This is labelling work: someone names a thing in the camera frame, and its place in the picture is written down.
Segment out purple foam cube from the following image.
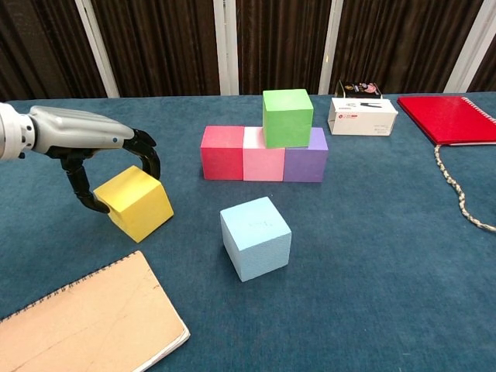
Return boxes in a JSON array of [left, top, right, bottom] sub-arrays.
[[284, 126, 329, 184]]

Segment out white cardboard box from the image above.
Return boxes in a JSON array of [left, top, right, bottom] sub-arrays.
[[327, 97, 399, 137]]

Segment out yellow foam cube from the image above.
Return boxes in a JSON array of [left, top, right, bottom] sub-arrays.
[[93, 165, 174, 244]]

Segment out beige braided rope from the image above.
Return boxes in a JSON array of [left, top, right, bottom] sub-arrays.
[[433, 143, 496, 233]]

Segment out red spiral notebook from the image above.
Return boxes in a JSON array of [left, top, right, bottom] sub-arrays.
[[397, 95, 496, 147]]

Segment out red foam cube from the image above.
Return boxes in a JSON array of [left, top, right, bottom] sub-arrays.
[[200, 125, 246, 181]]

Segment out green foam cube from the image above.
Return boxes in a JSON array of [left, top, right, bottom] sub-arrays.
[[262, 88, 314, 149]]

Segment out black luncheon meat tin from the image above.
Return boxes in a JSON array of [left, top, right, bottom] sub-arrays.
[[334, 79, 384, 99]]

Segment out light blue foam cube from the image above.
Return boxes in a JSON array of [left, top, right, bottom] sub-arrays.
[[219, 196, 293, 283]]

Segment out dark brown curtain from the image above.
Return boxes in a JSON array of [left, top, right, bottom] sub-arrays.
[[0, 0, 496, 104]]

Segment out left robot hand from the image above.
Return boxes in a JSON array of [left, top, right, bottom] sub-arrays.
[[29, 105, 162, 214]]

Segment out pink foam cube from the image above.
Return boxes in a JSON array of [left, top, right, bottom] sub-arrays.
[[243, 126, 287, 183]]

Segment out blue felt table cover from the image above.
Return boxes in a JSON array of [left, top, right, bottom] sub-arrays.
[[0, 92, 496, 372]]

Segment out tan spiral notebook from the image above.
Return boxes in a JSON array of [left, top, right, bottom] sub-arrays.
[[0, 250, 191, 372]]

